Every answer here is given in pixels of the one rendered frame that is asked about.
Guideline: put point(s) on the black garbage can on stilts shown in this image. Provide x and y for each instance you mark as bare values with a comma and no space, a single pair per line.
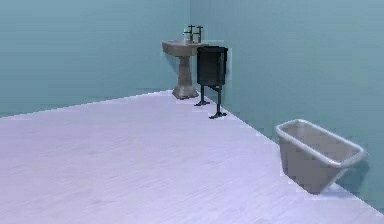
211,66

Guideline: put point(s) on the dark sink tap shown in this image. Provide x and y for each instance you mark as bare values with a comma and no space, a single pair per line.
191,32
199,33

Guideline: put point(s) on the grey open bin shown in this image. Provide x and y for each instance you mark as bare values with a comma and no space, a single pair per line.
311,159

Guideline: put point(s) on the beige pedestal sink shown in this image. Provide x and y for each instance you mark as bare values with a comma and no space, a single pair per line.
184,71

